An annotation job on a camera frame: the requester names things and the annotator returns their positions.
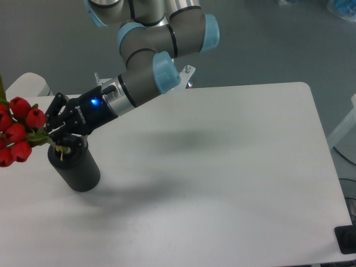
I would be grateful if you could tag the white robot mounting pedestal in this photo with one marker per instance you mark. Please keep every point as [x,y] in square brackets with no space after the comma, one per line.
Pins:
[146,78]

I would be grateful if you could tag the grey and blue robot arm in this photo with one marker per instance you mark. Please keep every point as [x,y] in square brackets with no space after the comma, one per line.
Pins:
[152,35]

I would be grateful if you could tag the white furniture at right edge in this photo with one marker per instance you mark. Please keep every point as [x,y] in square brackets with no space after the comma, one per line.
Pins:
[346,124]

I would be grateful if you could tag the white rounded side table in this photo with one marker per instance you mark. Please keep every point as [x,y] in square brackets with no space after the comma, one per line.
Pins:
[28,85]

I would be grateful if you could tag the black ribbed cylindrical vase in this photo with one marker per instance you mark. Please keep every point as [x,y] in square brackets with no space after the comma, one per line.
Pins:
[78,168]

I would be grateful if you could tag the red tulip bouquet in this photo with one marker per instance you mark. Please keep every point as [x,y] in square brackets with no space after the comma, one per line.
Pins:
[22,129]

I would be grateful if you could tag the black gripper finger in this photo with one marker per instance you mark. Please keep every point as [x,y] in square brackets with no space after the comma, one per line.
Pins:
[61,138]
[53,117]

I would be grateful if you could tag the blue plastic bag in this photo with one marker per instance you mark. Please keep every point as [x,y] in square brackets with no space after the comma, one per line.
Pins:
[344,9]

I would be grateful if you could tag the black device at table edge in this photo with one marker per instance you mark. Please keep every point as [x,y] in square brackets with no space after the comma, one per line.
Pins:
[345,236]

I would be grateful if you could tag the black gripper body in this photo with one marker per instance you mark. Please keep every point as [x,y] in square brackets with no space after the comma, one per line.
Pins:
[83,114]

